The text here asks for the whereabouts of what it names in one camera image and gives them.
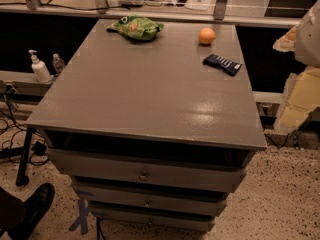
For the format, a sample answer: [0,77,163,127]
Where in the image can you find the top grey drawer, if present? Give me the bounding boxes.
[47,149,246,193]

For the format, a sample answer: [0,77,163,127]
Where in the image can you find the green chip bag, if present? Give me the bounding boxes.
[106,15,164,41]

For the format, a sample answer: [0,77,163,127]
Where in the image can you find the black table leg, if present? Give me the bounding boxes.
[16,128,34,186]

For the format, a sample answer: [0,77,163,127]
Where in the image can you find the black shoe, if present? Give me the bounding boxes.
[7,183,55,240]

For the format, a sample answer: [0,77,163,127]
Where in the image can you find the grey drawer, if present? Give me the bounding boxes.
[90,205,215,232]
[47,149,246,193]
[72,182,226,216]

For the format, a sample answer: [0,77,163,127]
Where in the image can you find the grey drawer cabinet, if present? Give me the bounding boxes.
[27,20,266,220]

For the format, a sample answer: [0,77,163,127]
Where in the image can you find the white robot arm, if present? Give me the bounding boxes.
[273,0,320,133]

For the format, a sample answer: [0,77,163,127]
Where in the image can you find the bottom grey drawer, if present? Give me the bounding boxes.
[90,205,215,232]

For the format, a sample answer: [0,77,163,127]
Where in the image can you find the orange fruit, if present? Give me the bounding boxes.
[198,28,216,45]

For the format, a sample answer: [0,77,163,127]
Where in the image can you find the middle grey drawer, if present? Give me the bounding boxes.
[72,182,226,216]

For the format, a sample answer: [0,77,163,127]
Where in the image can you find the white pump lotion bottle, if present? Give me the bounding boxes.
[28,50,51,83]

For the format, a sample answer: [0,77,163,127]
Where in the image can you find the dark blue snack package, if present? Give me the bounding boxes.
[202,54,242,76]

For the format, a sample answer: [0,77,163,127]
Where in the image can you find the black floor cables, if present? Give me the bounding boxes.
[0,83,51,167]

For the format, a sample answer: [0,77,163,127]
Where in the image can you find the white paper on shelf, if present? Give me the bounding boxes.
[185,0,211,11]

